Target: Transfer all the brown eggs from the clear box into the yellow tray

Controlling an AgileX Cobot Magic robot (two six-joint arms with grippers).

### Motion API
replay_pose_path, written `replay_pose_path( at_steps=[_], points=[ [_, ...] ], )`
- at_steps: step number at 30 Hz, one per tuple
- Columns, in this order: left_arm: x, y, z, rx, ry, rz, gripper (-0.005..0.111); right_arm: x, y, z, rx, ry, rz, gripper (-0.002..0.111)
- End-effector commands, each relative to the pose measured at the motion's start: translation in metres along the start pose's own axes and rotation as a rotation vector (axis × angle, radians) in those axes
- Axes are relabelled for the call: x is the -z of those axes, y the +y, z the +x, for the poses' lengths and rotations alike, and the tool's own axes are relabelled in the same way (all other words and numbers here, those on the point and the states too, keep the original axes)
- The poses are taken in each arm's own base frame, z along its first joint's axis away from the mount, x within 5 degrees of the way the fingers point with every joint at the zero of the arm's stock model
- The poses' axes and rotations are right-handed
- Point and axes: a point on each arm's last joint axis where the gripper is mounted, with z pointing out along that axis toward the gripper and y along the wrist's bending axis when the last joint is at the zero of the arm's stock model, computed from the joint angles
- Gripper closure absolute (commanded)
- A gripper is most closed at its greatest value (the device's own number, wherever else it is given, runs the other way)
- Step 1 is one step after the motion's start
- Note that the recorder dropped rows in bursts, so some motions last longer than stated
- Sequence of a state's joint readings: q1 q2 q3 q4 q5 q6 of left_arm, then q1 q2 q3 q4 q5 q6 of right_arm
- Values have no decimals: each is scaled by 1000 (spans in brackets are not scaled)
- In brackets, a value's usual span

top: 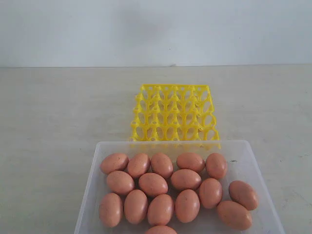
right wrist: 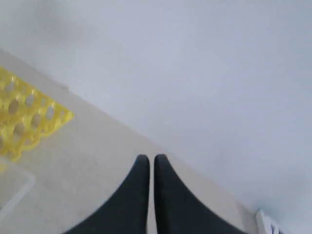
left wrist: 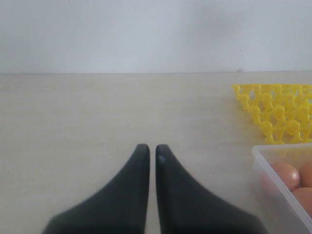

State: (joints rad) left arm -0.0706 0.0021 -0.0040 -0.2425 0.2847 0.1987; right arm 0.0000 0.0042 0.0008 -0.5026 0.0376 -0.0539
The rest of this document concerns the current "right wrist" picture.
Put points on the white object with blue print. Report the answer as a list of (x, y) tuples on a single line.
[(265, 224)]

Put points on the clear plastic bin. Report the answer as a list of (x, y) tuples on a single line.
[(15, 183)]

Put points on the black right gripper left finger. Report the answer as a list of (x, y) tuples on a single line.
[(125, 212)]

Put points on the yellow plastic egg tray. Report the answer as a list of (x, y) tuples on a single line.
[(26, 115)]

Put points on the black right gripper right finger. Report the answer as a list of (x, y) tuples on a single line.
[(178, 210)]

